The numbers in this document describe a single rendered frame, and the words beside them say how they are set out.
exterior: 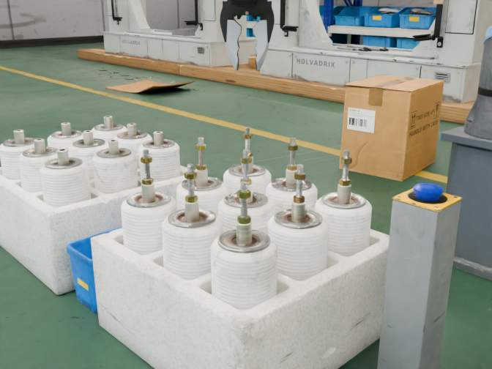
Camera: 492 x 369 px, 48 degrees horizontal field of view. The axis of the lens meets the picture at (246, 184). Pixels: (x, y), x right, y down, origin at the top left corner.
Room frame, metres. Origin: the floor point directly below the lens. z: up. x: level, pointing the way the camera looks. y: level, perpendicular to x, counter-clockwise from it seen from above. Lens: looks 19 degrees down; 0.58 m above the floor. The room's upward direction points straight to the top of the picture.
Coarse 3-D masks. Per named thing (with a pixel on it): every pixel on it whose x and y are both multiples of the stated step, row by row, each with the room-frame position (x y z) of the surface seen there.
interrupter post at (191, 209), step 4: (184, 204) 0.80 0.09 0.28; (188, 204) 0.79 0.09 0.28; (192, 204) 0.79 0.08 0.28; (196, 204) 0.80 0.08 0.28; (184, 208) 0.80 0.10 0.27; (188, 208) 0.79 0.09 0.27; (192, 208) 0.79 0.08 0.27; (196, 208) 0.80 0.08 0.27; (184, 212) 0.80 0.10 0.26; (188, 212) 0.79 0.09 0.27; (192, 212) 0.79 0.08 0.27; (196, 212) 0.80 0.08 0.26; (188, 216) 0.80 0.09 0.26; (192, 216) 0.79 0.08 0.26; (196, 216) 0.80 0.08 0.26; (188, 220) 0.80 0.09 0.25; (192, 220) 0.79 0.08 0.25; (196, 220) 0.80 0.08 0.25
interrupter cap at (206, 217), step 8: (168, 216) 0.81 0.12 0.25; (176, 216) 0.81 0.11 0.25; (184, 216) 0.82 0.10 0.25; (200, 216) 0.82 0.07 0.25; (208, 216) 0.81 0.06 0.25; (176, 224) 0.77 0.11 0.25; (184, 224) 0.78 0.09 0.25; (192, 224) 0.78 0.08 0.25; (200, 224) 0.77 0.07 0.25; (208, 224) 0.78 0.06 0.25
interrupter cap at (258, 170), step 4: (232, 168) 1.06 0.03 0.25; (236, 168) 1.06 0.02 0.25; (240, 168) 1.07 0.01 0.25; (256, 168) 1.06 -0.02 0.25; (260, 168) 1.06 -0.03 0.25; (264, 168) 1.06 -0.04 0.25; (228, 172) 1.05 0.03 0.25; (232, 172) 1.03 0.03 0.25; (236, 172) 1.04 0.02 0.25; (240, 172) 1.05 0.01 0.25; (252, 172) 1.05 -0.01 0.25; (256, 172) 1.04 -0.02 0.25; (260, 172) 1.04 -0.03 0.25; (264, 172) 1.04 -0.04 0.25; (252, 176) 1.02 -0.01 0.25
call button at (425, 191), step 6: (414, 186) 0.74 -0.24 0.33; (420, 186) 0.73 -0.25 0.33; (426, 186) 0.73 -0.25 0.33; (432, 186) 0.73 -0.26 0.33; (438, 186) 0.73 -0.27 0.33; (414, 192) 0.73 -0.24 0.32; (420, 192) 0.72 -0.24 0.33; (426, 192) 0.71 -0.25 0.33; (432, 192) 0.71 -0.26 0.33; (438, 192) 0.71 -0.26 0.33; (420, 198) 0.72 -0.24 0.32; (426, 198) 0.72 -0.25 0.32; (432, 198) 0.72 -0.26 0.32; (438, 198) 0.72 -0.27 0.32
